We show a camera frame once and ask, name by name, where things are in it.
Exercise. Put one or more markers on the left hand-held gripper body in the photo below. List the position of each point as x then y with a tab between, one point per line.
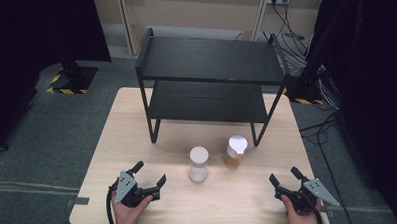
127	189

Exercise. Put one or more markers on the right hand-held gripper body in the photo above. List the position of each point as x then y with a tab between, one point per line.
308	194

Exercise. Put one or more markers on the beige frame post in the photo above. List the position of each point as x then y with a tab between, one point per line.
259	20
127	22

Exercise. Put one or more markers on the black two-tier shelf rack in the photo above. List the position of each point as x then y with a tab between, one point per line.
211	60

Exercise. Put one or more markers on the amber jar yellow-tab white lid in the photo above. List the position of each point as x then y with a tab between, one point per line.
235	150

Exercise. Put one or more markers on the black curtain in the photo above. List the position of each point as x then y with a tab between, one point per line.
374	81
29	36

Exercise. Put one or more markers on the stand base with striped tape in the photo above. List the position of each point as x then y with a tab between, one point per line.
72	81
304	92

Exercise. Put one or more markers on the salt jar round white lid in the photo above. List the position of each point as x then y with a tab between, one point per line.
198	165

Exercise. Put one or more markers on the person's left hand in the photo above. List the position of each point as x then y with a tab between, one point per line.
127	218

